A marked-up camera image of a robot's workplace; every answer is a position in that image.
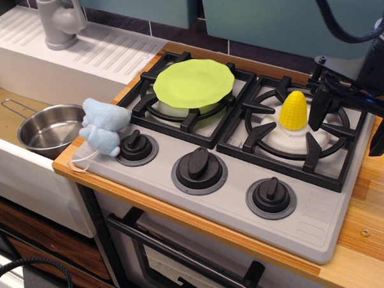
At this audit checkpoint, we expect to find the wooden drawer unit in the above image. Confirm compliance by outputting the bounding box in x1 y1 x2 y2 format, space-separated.
0 196 115 288

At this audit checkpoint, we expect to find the left teal cabinet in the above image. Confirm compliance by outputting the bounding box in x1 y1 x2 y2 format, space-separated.
79 0 199 29

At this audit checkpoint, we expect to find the right black stove knob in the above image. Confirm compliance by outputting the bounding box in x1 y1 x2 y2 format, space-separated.
245 176 297 220

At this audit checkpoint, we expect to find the left black stove knob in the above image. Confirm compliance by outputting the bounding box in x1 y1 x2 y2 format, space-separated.
116 130 159 167

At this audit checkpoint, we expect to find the black burner grate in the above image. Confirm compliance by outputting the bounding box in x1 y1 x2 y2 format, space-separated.
119 51 257 149
217 76 369 192

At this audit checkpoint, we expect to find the green plastic plate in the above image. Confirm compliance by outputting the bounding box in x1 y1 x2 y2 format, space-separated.
153 59 235 109

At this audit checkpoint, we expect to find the middle black stove knob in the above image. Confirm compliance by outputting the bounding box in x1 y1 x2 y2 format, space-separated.
171 147 228 196

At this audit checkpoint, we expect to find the left black burner grate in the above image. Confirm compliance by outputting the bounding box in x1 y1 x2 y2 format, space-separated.
119 51 257 149

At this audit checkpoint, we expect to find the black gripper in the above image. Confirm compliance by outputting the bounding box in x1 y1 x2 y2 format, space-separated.
306 53 384 157

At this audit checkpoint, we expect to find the right black burner grate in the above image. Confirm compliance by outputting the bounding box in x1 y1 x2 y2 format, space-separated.
217 76 369 192

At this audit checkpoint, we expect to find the small steel pot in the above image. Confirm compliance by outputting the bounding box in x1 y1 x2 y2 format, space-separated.
1 99 85 160

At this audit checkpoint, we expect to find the light blue plush toy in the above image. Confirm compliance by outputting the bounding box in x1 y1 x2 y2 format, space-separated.
68 98 132 173

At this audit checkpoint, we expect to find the grey toy faucet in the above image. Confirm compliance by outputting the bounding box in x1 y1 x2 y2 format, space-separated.
36 0 87 50

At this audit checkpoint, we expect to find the black oven door handle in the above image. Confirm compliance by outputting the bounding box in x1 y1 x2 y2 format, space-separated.
106 207 265 288

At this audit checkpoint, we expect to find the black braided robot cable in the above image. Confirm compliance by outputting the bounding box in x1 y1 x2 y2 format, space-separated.
309 0 384 47

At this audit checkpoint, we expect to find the white toy sink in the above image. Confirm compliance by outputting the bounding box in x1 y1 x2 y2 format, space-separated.
0 6 166 238

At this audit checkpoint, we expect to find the grey toy stove top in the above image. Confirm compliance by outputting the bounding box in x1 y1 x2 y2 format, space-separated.
68 66 383 276

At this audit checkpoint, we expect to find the toy oven door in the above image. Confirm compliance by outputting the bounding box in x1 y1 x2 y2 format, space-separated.
96 192 328 288

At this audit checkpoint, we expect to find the black cable lower left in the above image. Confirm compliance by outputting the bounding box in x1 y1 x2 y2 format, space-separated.
0 254 73 288

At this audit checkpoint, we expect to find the yellow toy corn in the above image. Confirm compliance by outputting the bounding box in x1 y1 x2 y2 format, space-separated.
279 91 308 131

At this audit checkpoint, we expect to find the black stove knob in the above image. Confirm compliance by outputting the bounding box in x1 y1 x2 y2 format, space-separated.
171 147 228 196
245 176 297 220
116 130 159 167

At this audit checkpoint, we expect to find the right teal cabinet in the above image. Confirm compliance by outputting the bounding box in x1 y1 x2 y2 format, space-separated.
203 0 384 59

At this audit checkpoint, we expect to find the teal cabinet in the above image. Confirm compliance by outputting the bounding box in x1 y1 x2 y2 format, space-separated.
79 0 199 29
203 0 384 59

